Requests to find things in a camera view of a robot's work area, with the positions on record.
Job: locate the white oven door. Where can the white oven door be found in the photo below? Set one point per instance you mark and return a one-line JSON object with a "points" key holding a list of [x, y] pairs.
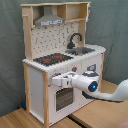
{"points": [[62, 102]]}

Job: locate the black toy stovetop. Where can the black toy stovetop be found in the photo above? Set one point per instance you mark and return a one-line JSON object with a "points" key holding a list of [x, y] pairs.
{"points": [[52, 59]]}

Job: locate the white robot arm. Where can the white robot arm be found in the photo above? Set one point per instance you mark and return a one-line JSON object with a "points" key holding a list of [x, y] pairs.
{"points": [[88, 83]]}

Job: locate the grey toy sink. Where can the grey toy sink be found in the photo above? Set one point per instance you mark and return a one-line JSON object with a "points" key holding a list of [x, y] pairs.
{"points": [[79, 51]]}

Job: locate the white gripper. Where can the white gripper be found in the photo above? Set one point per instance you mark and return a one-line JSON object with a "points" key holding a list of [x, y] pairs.
{"points": [[64, 80]]}

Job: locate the right red stove knob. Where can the right red stove knob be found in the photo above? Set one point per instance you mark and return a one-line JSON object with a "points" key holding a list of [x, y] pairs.
{"points": [[74, 69]]}

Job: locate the wooden toy kitchen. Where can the wooden toy kitchen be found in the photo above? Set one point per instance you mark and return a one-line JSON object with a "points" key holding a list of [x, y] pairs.
{"points": [[45, 40]]}

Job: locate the grey ice dispenser panel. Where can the grey ice dispenser panel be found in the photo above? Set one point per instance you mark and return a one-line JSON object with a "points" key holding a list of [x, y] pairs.
{"points": [[91, 68]]}

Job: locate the grey range hood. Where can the grey range hood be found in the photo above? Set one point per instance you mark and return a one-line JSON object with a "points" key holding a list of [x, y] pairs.
{"points": [[48, 18]]}

